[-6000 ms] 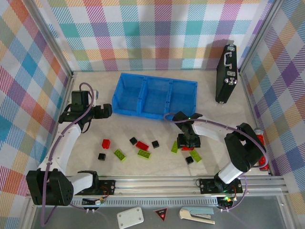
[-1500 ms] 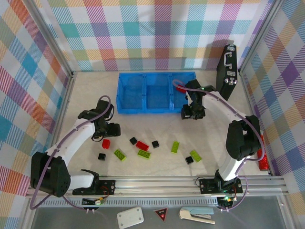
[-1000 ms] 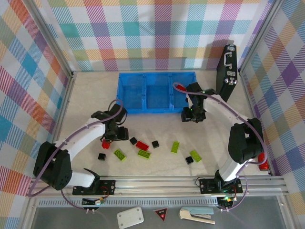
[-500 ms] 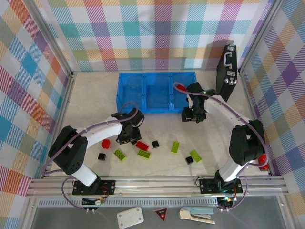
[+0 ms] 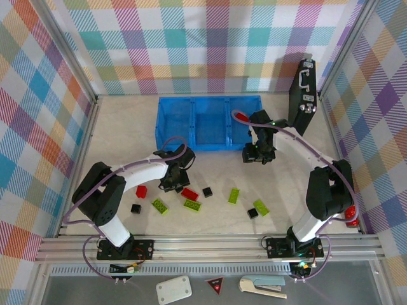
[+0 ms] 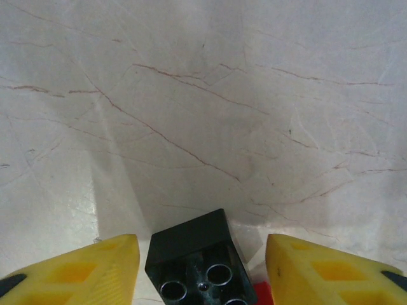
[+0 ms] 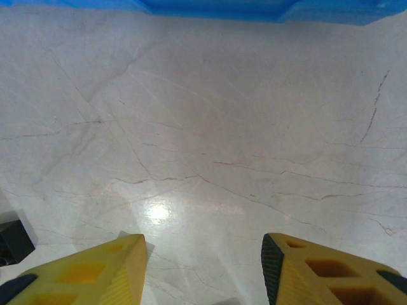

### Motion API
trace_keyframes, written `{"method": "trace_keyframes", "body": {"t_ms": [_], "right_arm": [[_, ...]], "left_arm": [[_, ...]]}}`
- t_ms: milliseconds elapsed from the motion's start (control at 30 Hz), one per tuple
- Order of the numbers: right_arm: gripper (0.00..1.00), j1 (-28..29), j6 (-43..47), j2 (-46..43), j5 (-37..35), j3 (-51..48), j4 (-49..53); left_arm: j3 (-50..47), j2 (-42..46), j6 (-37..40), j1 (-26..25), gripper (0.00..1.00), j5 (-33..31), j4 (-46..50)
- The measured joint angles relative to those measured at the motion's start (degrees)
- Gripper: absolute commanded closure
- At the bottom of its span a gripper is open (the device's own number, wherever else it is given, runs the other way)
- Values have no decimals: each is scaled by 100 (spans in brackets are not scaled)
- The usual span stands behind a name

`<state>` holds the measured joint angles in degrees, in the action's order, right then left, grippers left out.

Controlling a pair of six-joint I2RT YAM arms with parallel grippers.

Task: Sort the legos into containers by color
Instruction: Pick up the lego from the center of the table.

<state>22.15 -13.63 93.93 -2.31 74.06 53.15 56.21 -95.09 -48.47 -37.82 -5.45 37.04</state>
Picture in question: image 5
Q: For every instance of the slotted metal vent strip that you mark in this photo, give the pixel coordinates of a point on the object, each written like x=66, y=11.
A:
x=190, y=270

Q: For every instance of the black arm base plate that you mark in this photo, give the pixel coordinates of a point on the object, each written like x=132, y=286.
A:
x=143, y=249
x=276, y=248

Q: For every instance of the black square lego brick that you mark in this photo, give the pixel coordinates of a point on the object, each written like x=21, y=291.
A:
x=207, y=191
x=135, y=208
x=252, y=213

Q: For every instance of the small connector board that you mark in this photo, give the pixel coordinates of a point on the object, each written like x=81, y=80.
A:
x=300, y=268
x=125, y=268

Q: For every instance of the grey metal shelf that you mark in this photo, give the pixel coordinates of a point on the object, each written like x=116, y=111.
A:
x=95, y=292

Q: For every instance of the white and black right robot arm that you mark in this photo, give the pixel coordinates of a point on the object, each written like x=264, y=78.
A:
x=292, y=143

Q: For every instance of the white rectangular plate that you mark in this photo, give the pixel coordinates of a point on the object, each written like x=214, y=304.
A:
x=174, y=289

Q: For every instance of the small red lego brick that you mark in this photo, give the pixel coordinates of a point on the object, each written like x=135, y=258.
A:
x=142, y=191

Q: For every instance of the aluminium mounting rail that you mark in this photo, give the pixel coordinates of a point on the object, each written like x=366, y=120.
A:
x=206, y=248

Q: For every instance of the black briefcase with metal latches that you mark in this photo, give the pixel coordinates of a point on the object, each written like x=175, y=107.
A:
x=305, y=82

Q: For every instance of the beige blue stapler tool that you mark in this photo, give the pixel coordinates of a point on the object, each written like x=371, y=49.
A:
x=262, y=283

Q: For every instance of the red glitter tube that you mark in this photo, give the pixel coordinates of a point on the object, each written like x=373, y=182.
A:
x=351, y=216

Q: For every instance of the aluminium frame post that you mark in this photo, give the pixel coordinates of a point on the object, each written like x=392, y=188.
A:
x=71, y=52
x=344, y=47

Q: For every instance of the blue three-compartment plastic bin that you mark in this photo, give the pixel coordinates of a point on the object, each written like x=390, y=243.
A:
x=210, y=127

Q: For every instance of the red triangle sign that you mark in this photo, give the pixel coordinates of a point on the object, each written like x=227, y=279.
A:
x=214, y=284

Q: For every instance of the lime green lego brick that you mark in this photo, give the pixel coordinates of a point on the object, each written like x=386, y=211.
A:
x=260, y=207
x=160, y=205
x=234, y=195
x=192, y=205

